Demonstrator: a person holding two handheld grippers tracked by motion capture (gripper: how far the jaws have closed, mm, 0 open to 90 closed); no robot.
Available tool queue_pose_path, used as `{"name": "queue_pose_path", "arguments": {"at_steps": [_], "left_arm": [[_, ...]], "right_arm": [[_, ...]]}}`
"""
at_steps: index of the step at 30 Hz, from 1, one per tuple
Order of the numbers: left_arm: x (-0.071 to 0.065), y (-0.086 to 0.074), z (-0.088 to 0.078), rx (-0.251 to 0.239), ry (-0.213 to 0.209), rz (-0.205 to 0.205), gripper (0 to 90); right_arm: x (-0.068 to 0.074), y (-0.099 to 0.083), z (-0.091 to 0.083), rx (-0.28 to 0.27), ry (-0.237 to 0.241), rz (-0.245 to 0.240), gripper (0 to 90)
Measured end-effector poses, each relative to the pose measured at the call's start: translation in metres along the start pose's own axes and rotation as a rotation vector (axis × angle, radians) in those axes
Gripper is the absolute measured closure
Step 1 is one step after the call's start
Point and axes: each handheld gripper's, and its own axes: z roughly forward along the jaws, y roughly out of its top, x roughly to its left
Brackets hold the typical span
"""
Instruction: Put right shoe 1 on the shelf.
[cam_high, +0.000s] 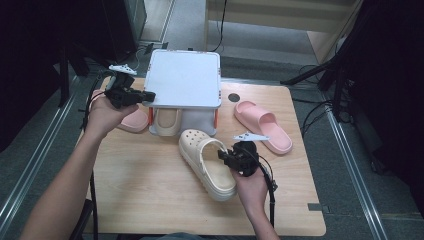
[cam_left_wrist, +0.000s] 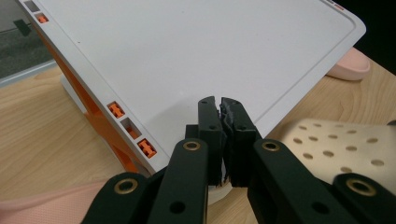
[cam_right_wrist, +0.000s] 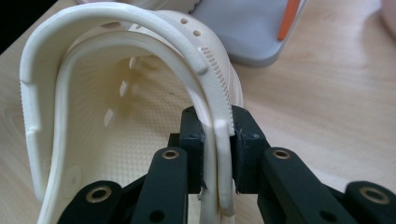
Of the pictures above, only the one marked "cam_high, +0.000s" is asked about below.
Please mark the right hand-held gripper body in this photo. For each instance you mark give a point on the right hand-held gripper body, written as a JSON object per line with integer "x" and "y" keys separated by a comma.
{"x": 246, "y": 160}

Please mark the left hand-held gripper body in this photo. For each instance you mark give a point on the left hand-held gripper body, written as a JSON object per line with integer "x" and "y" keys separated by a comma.
{"x": 120, "y": 90}

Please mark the cream perforated clog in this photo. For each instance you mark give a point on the cream perforated clog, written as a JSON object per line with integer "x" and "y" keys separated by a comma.
{"x": 167, "y": 121}
{"x": 210, "y": 166}

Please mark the pink slide slipper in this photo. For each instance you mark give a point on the pink slide slipper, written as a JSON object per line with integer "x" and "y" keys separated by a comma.
{"x": 263, "y": 126}
{"x": 136, "y": 121}

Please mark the white two-tier shoe rack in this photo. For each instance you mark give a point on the white two-tier shoe rack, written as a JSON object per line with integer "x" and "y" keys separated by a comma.
{"x": 183, "y": 78}

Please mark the person's left hand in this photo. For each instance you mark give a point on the person's left hand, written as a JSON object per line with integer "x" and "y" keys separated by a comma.
{"x": 106, "y": 118}

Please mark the person's right hand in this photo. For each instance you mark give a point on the person's right hand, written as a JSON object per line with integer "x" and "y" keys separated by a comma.
{"x": 251, "y": 191}

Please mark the black metal stand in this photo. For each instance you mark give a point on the black metal stand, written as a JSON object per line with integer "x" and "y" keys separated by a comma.
{"x": 65, "y": 76}

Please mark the black round table grommet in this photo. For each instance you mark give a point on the black round table grommet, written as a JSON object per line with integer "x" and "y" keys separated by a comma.
{"x": 234, "y": 97}

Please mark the grey tape strip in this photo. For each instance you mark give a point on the grey tape strip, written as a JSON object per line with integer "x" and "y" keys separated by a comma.
{"x": 318, "y": 207}

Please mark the black tripod stand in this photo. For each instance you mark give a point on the black tripod stand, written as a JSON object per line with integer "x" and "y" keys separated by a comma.
{"x": 333, "y": 66}

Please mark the black chair armrest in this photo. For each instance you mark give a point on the black chair armrest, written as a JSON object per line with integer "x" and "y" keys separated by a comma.
{"x": 85, "y": 220}

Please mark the light wooden cabinet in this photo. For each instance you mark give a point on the light wooden cabinet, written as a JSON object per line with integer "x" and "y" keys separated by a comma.
{"x": 283, "y": 16}

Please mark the dark curtain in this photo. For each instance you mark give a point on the dark curtain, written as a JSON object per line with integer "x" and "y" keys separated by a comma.
{"x": 393, "y": 83}

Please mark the metal floor rail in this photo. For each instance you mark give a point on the metal floor rail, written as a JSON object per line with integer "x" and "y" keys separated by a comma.
{"x": 353, "y": 173}
{"x": 36, "y": 160}

